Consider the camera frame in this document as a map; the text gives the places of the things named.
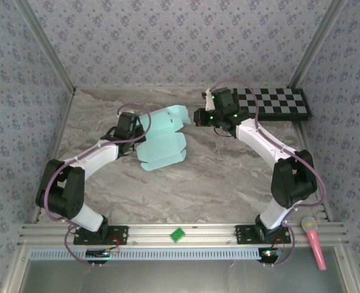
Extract black white checkerboard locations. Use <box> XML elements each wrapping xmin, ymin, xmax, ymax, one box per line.
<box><xmin>234</xmin><ymin>87</ymin><xmax>312</xmax><ymax>122</ymax></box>

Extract aluminium mounting rail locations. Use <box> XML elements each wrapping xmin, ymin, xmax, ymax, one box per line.
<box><xmin>17</xmin><ymin>222</ymin><xmax>350</xmax><ymax>247</ymax></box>

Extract aluminium frame leg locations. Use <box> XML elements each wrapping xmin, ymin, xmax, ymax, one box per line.
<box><xmin>334</xmin><ymin>245</ymin><xmax>360</xmax><ymax>293</ymax></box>
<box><xmin>2</xmin><ymin>245</ymin><xmax>31</xmax><ymax>293</ymax></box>

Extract aluminium frame post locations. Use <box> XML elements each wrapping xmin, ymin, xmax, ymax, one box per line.
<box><xmin>14</xmin><ymin>0</ymin><xmax>77</xmax><ymax>94</ymax></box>
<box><xmin>289</xmin><ymin>0</ymin><xmax>348</xmax><ymax>89</ymax></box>

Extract green block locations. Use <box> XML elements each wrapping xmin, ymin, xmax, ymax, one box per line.
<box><xmin>169</xmin><ymin>227</ymin><xmax>186</xmax><ymax>244</ymax></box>

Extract pink toy microphone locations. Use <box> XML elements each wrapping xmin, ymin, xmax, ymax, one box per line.
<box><xmin>301</xmin><ymin>216</ymin><xmax>328</xmax><ymax>271</ymax></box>

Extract aluminium table side rail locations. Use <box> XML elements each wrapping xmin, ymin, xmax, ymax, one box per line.
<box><xmin>293</xmin><ymin>120</ymin><xmax>332</xmax><ymax>222</ymax></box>
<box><xmin>31</xmin><ymin>88</ymin><xmax>76</xmax><ymax>223</ymax></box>

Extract light blue paper box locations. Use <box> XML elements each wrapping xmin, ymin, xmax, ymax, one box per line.
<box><xmin>136</xmin><ymin>104</ymin><xmax>190</xmax><ymax>172</ymax></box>

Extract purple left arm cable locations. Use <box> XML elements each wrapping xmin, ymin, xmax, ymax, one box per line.
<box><xmin>43</xmin><ymin>103</ymin><xmax>152</xmax><ymax>268</ymax></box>

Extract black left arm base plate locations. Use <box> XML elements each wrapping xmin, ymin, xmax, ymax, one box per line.
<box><xmin>73</xmin><ymin>225</ymin><xmax>129</xmax><ymax>245</ymax></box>

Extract grey slotted cable duct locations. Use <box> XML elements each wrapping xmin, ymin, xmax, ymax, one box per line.
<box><xmin>29</xmin><ymin>247</ymin><xmax>268</xmax><ymax>261</ymax></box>

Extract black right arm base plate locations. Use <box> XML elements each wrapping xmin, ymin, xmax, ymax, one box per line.
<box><xmin>235</xmin><ymin>224</ymin><xmax>292</xmax><ymax>245</ymax></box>

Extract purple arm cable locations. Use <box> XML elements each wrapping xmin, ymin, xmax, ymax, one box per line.
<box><xmin>43</xmin><ymin>103</ymin><xmax>152</xmax><ymax>268</ymax></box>
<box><xmin>207</xmin><ymin>78</ymin><xmax>326</xmax><ymax>268</ymax></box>

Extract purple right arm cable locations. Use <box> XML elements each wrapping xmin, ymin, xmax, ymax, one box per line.
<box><xmin>207</xmin><ymin>78</ymin><xmax>326</xmax><ymax>268</ymax></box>

